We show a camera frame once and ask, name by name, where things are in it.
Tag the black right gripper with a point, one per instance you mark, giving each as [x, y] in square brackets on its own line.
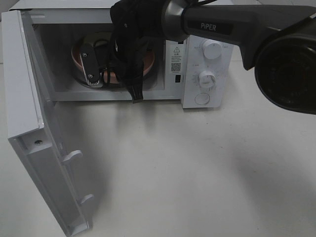
[134, 22]

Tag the pink round plate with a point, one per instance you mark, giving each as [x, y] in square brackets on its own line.
[148, 59]

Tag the round white door button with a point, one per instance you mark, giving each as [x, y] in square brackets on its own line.
[202, 99]

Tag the white microwave door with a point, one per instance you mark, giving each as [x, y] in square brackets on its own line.
[32, 125]

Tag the white bread sandwich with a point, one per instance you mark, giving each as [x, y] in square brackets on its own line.
[97, 39]

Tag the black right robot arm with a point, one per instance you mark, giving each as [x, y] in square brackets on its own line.
[277, 41]

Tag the white warning label sticker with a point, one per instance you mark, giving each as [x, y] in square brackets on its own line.
[176, 57]

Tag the white microwave oven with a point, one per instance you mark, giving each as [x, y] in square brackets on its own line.
[59, 24]

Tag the lower white timer knob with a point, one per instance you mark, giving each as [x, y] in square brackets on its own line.
[206, 79]

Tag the upper white power knob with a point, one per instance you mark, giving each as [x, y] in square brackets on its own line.
[212, 49]

